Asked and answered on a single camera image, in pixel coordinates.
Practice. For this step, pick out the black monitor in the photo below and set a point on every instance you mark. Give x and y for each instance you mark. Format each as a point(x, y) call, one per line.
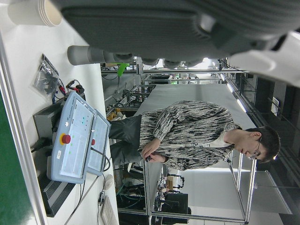
point(175, 202)

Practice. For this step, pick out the green conveyor belt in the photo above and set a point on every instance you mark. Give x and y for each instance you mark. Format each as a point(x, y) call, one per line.
point(11, 164)

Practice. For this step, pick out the green hand tool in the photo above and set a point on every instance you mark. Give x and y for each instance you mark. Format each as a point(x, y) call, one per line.
point(122, 69)

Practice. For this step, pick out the person in patterned sweater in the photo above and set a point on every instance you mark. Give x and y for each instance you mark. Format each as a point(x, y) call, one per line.
point(187, 131)

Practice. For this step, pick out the grey control box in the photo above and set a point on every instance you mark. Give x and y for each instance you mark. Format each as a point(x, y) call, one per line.
point(44, 117)

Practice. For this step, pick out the white computer mouse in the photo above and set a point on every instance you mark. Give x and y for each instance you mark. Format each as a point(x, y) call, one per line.
point(109, 181)

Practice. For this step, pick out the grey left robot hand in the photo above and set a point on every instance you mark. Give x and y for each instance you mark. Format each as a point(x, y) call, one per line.
point(164, 28)

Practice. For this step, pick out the black power plug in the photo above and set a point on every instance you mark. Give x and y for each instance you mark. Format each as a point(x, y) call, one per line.
point(41, 143)

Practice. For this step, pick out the grey cup stack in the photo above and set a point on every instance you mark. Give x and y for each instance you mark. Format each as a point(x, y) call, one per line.
point(82, 55)

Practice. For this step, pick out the small robot teach pendant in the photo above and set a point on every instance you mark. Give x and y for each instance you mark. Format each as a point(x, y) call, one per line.
point(99, 140)

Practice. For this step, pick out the large robot teach pendant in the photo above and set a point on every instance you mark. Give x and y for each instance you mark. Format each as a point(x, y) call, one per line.
point(72, 140)

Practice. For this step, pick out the white keyboard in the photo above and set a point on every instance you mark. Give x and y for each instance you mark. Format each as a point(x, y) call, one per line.
point(109, 211)

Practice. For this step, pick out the aluminium frame rack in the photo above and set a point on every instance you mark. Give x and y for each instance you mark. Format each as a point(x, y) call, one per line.
point(249, 187)

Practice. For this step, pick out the clear plastic parts bag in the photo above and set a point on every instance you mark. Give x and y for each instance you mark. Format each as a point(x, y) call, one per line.
point(45, 79)

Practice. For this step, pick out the white paper cup stack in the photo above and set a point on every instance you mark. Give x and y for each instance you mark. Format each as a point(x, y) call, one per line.
point(28, 14)

